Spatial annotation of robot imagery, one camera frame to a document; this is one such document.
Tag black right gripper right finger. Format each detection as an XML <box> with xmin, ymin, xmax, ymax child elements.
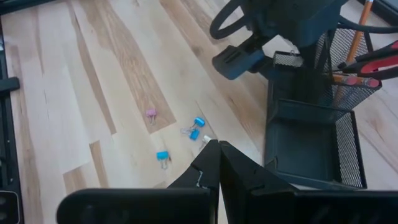
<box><xmin>220</xmin><ymin>141</ymin><xmax>398</xmax><ymax>224</ymax></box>

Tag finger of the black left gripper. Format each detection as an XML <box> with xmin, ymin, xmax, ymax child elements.
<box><xmin>297</xmin><ymin>46</ymin><xmax>325</xmax><ymax>103</ymax></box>
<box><xmin>212</xmin><ymin>45</ymin><xmax>267</xmax><ymax>81</ymax></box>

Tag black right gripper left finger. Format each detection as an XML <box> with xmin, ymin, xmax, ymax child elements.
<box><xmin>55</xmin><ymin>139</ymin><xmax>221</xmax><ymax>224</ymax></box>

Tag pale yellow binder clip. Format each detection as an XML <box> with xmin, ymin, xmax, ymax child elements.
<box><xmin>198</xmin><ymin>134</ymin><xmax>214</xmax><ymax>150</ymax></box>

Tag blue binder clip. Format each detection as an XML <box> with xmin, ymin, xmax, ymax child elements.
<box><xmin>180</xmin><ymin>127</ymin><xmax>201</xmax><ymax>141</ymax></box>
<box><xmin>186</xmin><ymin>116</ymin><xmax>206</xmax><ymax>131</ymax></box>

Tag black mesh desk organizer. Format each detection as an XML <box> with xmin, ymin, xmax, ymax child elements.
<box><xmin>264</xmin><ymin>24</ymin><xmax>383</xmax><ymax>190</ymax></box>

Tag red black scissors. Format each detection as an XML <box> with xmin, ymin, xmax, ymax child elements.
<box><xmin>337</xmin><ymin>39</ymin><xmax>398</xmax><ymax>81</ymax></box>

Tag teal binder clip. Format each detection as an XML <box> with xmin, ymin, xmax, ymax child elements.
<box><xmin>155</xmin><ymin>151</ymin><xmax>171</xmax><ymax>170</ymax></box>

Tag pink binder clip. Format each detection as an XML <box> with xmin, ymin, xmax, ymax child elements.
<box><xmin>145</xmin><ymin>108</ymin><xmax>158</xmax><ymax>126</ymax></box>

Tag black table clamp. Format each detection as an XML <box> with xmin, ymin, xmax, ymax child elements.
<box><xmin>0</xmin><ymin>77</ymin><xmax>21</xmax><ymax>93</ymax></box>

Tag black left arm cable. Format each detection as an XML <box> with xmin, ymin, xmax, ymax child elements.
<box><xmin>208</xmin><ymin>0</ymin><xmax>398</xmax><ymax>40</ymax></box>

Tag black table-level camera box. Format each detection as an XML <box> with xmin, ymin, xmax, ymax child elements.
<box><xmin>0</xmin><ymin>190</ymin><xmax>24</xmax><ymax>224</ymax></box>

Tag black aluminium table frame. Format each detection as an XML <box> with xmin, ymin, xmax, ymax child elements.
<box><xmin>0</xmin><ymin>0</ymin><xmax>25</xmax><ymax>224</ymax></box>

